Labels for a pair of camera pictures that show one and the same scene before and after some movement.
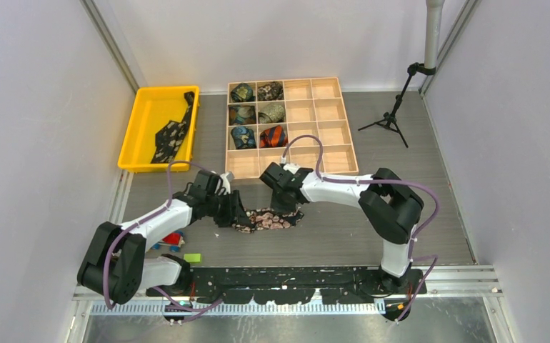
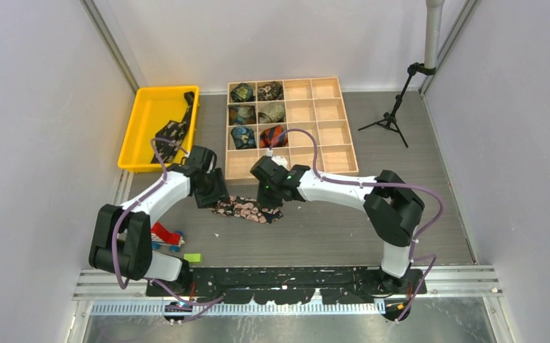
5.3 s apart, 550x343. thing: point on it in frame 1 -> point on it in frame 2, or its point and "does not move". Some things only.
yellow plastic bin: x=151 y=107 does not move
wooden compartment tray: x=263 y=117 does not move
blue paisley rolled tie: x=243 y=137 does not move
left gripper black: x=235 y=213 -> x=220 y=193
